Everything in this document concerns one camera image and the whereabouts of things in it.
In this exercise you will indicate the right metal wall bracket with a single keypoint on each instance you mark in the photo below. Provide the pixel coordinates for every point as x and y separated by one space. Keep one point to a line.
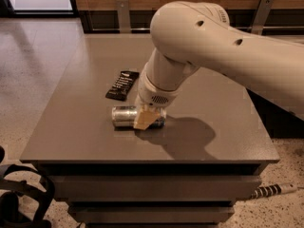
262 12

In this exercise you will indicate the silver blue redbull can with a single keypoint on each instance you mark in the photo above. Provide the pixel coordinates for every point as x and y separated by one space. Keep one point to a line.
124 116

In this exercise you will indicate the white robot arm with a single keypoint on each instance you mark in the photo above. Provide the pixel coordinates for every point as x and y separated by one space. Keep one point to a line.
187 36

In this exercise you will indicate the black snack bar wrapper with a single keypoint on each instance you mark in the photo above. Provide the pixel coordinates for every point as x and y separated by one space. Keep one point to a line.
122 85

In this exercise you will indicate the metal wall bracket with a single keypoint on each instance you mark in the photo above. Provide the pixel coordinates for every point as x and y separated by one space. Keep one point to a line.
262 12
123 12

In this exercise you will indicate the grey drawer cabinet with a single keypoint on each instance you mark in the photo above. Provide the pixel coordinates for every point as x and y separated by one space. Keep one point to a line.
209 154

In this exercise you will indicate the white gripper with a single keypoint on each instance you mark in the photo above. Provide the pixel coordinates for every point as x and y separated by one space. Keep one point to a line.
151 98

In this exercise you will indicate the left metal wall bracket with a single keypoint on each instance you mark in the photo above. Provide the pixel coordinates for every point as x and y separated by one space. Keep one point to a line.
123 12

